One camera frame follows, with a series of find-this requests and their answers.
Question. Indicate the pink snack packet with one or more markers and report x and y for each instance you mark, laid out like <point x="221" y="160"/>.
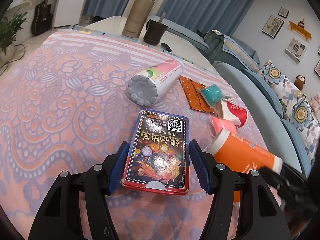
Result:
<point x="218" y="124"/>

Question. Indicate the black acoustic guitar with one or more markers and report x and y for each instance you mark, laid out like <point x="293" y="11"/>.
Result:
<point x="42" y="20"/>

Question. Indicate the red white paper cup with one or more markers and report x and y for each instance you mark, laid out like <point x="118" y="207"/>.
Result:
<point x="232" y="112"/>

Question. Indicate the green potted plant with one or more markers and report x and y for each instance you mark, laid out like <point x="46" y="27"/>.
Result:
<point x="9" y="30"/>

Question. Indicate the colourful card box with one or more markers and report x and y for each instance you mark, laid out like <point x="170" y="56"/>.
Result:
<point x="158" y="157"/>

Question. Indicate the brown monkey plush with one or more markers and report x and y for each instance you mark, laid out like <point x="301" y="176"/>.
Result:
<point x="299" y="82"/>

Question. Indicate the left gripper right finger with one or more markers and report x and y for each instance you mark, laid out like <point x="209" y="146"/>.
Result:
<point x="260" y="216"/>

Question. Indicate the white refrigerator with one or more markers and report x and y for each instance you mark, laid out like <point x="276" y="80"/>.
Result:
<point x="67" y="12"/>

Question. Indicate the orange snack packet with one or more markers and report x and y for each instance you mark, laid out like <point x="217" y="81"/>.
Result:
<point x="194" y="97"/>

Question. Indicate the blue sofa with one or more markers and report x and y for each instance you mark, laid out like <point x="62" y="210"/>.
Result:
<point x="239" y="65"/>

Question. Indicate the dark brown mug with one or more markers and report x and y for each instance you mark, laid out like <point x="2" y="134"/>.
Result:
<point x="155" y="30"/>

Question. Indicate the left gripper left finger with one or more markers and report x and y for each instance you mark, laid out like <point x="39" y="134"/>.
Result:
<point x="59" y="214"/>

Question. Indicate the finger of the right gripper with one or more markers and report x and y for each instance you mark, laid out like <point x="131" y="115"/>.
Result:
<point x="293" y="188"/>

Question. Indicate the orange wall shelf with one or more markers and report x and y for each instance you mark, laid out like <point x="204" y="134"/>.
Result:
<point x="299" y="28"/>

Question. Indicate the dotted wrapper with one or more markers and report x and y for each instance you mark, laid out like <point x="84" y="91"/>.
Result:
<point x="228" y="98"/>

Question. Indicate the pink white plastic bottle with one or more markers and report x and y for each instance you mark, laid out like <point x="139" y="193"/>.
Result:
<point x="146" y="87"/>

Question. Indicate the tan thermos flask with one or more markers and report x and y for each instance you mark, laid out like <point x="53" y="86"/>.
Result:
<point x="137" y="18"/>

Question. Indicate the orange paper cup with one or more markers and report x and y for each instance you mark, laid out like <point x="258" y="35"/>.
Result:
<point x="241" y="155"/>

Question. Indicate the pink pig plush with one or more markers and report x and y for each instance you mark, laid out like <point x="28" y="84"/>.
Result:
<point x="315" y="103"/>

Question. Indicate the teal jelly cup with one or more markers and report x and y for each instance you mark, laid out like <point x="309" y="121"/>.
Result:
<point x="211" y="94"/>

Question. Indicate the blue curtains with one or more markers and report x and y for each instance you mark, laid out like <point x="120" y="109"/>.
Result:
<point x="204" y="15"/>

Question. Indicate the floral sofa cushion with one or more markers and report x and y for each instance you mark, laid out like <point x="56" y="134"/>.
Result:
<point x="296" y="108"/>

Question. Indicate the framed wall picture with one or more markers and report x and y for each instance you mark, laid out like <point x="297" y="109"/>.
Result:
<point x="272" y="26"/>

